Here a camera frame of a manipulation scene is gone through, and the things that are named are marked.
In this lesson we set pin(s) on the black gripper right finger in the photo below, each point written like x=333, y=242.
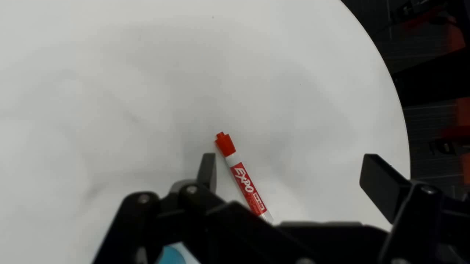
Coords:
x=383, y=188

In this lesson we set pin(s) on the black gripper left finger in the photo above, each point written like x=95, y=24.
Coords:
x=207, y=170

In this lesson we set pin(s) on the red Expo marker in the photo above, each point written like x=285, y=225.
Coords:
x=242, y=178

